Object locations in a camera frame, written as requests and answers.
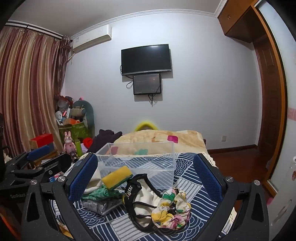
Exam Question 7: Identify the green knitted cloth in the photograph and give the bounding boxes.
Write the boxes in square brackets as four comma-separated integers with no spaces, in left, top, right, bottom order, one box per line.
[81,185,123,201]

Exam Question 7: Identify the red box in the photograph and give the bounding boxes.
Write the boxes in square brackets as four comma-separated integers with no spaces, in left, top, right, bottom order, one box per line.
[29,133,54,149]

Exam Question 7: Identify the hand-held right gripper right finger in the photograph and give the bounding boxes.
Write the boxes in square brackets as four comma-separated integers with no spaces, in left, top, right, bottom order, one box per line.
[193,153,270,241]

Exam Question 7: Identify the white air conditioner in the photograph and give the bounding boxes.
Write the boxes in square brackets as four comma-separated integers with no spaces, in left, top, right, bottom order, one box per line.
[70,24,112,53]

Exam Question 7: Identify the pile of toys and bags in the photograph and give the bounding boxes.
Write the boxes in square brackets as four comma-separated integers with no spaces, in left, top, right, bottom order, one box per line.
[55,95,75,126]

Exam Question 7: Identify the green storage box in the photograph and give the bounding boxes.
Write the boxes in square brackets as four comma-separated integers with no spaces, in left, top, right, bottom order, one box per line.
[59,123,90,141]

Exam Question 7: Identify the green bottle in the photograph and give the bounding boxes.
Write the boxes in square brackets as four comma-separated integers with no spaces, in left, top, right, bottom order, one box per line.
[74,140,83,156]

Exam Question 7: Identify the blue patterned cloth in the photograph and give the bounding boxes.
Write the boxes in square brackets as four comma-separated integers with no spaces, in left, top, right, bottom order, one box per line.
[52,151,237,241]

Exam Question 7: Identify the black studded headband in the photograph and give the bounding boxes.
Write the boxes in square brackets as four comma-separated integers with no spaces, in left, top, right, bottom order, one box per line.
[123,173,167,233]

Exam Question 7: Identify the clear plastic box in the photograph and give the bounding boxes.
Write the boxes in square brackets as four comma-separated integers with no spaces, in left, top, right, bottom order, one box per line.
[95,141,175,189]

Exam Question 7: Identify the wooden overhead cabinet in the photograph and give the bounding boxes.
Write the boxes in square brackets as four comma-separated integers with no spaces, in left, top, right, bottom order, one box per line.
[217,0,262,43]

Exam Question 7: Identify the black monitor cables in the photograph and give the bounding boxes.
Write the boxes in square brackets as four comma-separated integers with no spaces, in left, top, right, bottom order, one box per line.
[149,92,160,105]

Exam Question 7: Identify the yellow round item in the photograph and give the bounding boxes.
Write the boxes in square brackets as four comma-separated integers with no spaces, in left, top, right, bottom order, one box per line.
[134,120,160,131]

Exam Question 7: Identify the pink rabbit figure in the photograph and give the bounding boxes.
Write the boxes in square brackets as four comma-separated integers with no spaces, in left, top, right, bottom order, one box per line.
[64,131,78,163]

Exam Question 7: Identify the black wall television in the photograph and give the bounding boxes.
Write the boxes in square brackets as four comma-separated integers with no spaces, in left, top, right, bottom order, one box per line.
[121,44,172,76]

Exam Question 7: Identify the white cloth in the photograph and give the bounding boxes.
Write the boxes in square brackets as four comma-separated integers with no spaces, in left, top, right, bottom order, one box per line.
[84,168,103,194]

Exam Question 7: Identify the dark clothing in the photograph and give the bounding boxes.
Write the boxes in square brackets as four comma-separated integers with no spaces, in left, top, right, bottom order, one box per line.
[92,129,123,153]

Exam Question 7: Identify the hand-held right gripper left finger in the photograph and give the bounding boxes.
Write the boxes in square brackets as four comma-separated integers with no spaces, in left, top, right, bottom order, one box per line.
[21,152,99,241]

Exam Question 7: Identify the beige blanket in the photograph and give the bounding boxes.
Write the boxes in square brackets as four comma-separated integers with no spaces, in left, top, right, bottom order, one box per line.
[114,129,206,156]

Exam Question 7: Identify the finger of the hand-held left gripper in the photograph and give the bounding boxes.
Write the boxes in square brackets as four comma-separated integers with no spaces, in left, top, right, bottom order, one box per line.
[10,152,73,184]
[5,143,55,172]

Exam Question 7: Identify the small black wall monitor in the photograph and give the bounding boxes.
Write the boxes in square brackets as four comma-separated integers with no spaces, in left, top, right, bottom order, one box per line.
[133,73,162,95]

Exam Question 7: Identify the floral scrunchie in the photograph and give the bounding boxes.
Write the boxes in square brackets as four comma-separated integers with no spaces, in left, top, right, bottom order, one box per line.
[150,188,192,230]

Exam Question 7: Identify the curtain rail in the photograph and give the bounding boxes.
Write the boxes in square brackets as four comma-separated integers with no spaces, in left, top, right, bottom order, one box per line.
[6,20,64,39]

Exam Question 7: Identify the grey green plush toy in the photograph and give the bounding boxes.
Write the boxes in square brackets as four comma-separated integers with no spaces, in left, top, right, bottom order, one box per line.
[70,98,95,137]

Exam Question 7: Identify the striped brown curtain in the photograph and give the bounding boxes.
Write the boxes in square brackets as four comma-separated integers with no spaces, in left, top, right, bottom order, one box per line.
[0,27,70,158]

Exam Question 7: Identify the yellow sponge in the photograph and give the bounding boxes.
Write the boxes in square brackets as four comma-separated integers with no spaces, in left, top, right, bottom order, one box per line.
[102,165,133,187]

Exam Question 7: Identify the grey item in clear packet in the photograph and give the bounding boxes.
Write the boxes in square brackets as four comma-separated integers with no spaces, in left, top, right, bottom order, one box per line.
[82,198,123,216]

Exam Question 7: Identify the wooden door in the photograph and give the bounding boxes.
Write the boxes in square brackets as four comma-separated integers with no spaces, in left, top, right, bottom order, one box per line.
[254,43,278,149]

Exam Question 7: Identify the cream cloth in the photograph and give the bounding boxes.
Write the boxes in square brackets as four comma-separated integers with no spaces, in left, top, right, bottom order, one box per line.
[133,185,163,229]

